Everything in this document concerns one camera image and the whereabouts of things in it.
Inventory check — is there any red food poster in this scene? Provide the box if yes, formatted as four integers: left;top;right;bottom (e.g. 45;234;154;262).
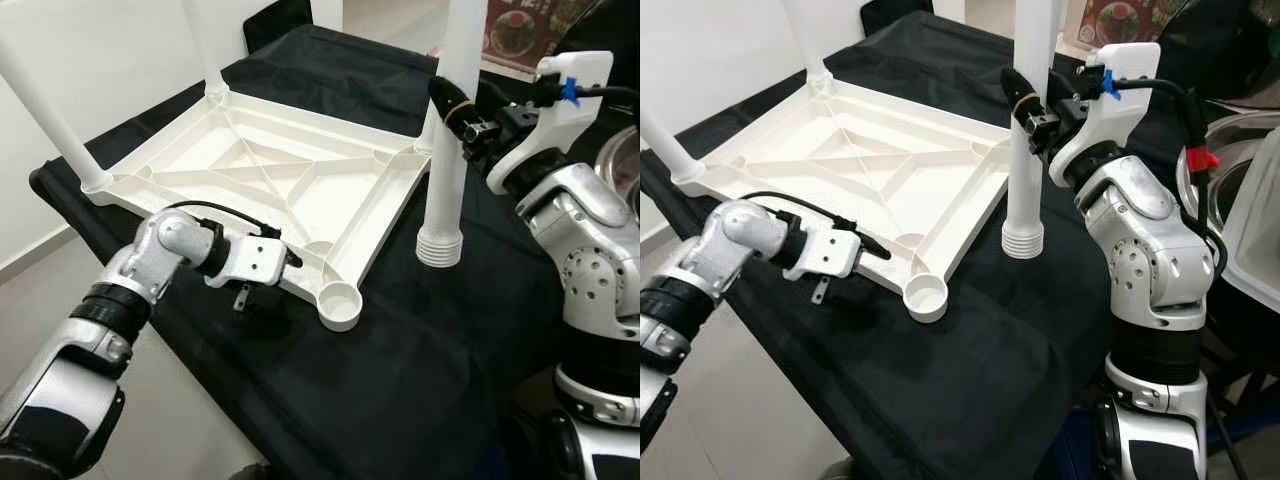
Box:
1095;0;1166;46
483;0;561;63

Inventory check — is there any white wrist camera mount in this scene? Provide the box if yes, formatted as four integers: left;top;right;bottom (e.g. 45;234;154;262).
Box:
785;225;863;281
487;50;614;196
205;232;291;291
1048;42;1163;189

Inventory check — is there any shiny black round container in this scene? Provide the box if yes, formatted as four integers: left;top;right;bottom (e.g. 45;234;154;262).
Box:
555;0;641;91
1160;0;1280;101

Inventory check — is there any black tablecloth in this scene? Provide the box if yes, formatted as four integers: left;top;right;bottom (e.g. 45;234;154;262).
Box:
640;10;1280;480
28;25;641;480

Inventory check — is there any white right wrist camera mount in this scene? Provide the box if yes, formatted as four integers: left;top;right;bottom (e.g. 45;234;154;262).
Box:
1048;42;1163;189
487;50;614;196

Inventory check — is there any white plastic table leg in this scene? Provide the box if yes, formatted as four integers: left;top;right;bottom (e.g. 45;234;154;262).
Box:
1001;0;1061;261
415;0;489;269
640;105;706;186
783;0;833;91
183;0;231;101
0;38;113;193
420;88;441;151

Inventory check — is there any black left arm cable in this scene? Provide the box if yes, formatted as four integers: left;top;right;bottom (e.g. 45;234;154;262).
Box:
165;200;281;241
740;190;861;233

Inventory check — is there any black right arm cable red connector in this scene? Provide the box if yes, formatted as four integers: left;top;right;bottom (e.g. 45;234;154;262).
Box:
535;75;641;107
1105;78;1231;281

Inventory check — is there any clear plastic storage box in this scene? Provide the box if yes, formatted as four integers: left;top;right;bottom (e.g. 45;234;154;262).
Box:
1220;125;1280;286

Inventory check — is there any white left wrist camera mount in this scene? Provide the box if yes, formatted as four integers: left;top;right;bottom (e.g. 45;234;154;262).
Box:
785;225;863;281
205;232;291;291

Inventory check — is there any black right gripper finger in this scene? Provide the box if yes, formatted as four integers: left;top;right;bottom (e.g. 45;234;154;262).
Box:
1001;68;1047;127
428;78;481;137

